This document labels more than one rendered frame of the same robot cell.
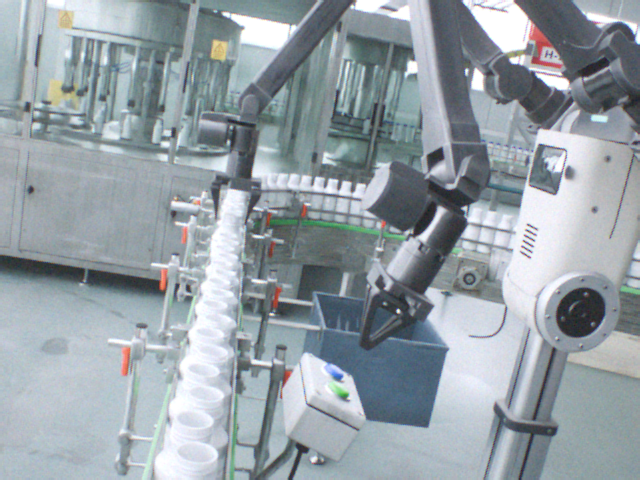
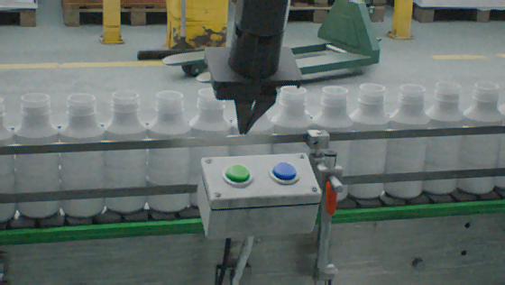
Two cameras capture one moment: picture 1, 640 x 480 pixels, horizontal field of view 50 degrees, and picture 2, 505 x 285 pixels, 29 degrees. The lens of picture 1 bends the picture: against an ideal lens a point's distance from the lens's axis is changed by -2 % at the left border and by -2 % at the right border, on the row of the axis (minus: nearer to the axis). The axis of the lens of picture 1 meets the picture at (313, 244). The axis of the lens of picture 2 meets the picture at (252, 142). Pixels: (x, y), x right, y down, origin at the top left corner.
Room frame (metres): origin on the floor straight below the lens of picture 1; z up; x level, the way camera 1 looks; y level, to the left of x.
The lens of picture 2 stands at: (0.71, -1.16, 1.56)
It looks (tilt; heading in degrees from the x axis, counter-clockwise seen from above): 20 degrees down; 82
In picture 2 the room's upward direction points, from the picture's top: 3 degrees clockwise
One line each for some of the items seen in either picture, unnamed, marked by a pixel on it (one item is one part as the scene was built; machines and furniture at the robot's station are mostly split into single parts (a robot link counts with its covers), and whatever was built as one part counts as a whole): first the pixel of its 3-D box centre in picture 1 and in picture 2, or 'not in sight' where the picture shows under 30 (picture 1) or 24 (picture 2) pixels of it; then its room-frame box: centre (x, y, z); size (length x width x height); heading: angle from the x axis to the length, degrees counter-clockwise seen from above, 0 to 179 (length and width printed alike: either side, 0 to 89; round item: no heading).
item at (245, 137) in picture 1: (242, 138); not in sight; (1.48, 0.19, 1.36); 0.07 x 0.06 x 0.07; 97
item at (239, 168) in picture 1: (239, 167); not in sight; (1.48, 0.18, 1.30); 0.10 x 0.07 x 0.07; 97
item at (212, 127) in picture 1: (228, 119); not in sight; (1.47, 0.22, 1.39); 0.12 x 0.09 x 0.12; 97
